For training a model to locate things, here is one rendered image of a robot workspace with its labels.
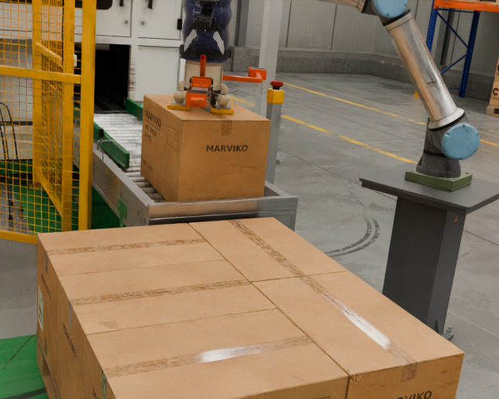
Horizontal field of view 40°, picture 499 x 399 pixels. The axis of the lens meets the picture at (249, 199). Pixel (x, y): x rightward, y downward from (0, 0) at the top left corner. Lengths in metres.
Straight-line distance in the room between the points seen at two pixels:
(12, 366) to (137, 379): 1.18
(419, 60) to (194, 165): 1.00
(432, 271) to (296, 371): 1.35
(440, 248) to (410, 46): 0.87
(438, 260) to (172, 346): 1.48
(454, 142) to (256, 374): 1.38
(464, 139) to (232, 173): 0.96
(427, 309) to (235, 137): 1.13
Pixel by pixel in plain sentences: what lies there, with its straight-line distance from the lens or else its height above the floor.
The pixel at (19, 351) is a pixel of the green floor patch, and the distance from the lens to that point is 2.96.
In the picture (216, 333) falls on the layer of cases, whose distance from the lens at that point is 1.96.
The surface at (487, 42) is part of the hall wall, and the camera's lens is 12.84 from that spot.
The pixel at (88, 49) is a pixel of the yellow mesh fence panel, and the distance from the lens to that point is 3.37.
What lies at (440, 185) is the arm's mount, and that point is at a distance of 2.96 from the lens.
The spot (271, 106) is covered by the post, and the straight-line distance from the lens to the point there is 3.53.
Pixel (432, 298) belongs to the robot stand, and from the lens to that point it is 3.10.
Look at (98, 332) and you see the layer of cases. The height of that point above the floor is 0.54.
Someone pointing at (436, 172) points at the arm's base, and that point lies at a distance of 2.97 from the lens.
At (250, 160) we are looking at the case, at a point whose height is 0.77.
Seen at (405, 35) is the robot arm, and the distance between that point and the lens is 2.72.
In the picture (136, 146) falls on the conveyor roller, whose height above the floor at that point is 0.55.
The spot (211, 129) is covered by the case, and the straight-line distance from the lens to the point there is 2.85.
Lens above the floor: 1.48
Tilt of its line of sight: 17 degrees down
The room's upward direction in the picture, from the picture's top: 5 degrees clockwise
